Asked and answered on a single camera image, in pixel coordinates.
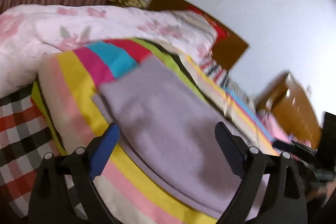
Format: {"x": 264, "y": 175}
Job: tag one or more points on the dark brown headboard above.
{"x": 227, "y": 49}

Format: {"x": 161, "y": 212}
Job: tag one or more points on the pink floral white quilt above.
{"x": 28, "y": 32}

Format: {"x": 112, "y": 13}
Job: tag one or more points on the red floral pillow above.
{"x": 220, "y": 32}

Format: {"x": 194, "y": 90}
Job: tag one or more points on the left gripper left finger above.
{"x": 50, "y": 201}

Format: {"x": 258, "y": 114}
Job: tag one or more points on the lavender knit pants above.
{"x": 169, "y": 132}

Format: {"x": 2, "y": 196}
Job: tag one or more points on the rainbow striped blanket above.
{"x": 63, "y": 91}

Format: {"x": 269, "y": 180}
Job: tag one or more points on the red black plaid sheet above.
{"x": 25, "y": 139}

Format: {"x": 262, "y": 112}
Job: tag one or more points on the glossy orange-brown headboard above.
{"x": 286, "y": 99}

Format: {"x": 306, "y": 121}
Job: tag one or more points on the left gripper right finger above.
{"x": 284, "y": 200}

